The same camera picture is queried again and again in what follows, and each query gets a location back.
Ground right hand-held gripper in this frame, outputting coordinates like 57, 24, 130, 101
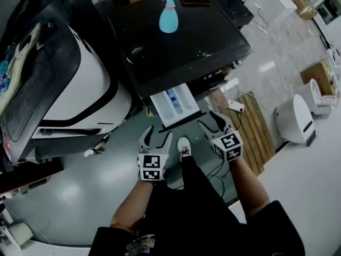
197, 111, 243, 164

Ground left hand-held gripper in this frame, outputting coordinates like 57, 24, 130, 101
137, 125, 173, 182

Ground white detergent drawer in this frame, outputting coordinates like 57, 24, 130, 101
149, 83, 208, 133

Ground person's left forearm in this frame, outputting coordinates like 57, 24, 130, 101
109, 180, 156, 236

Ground person's right forearm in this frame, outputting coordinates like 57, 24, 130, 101
228, 157, 271, 225

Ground white power strip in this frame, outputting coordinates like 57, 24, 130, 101
228, 101, 245, 113

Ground person's right white shoe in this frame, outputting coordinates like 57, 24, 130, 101
177, 137, 192, 163

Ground wooden slat mat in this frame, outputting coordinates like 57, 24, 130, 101
228, 92, 275, 176

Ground white round appliance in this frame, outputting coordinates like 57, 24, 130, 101
275, 94, 316, 147

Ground person's black clothing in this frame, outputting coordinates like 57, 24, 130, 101
90, 155, 306, 256

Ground black washing machine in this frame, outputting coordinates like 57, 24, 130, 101
108, 0, 253, 110

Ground white and black cleaning robot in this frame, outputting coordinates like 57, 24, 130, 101
0, 0, 134, 167

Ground brown cardboard box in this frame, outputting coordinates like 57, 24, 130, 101
300, 60, 335, 95

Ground teal spray bottle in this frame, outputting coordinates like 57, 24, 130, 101
159, 0, 180, 34

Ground black side table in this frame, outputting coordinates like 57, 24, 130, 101
210, 0, 255, 28

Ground wooden shelf board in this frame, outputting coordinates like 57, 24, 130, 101
0, 161, 64, 194

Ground small cardboard box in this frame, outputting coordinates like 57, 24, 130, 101
288, 0, 318, 20

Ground beige plastic part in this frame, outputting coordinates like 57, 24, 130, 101
0, 22, 45, 117

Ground white plastic container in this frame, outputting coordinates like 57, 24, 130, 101
0, 221, 34, 250

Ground black floor cable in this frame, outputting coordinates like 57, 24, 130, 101
204, 158, 233, 197

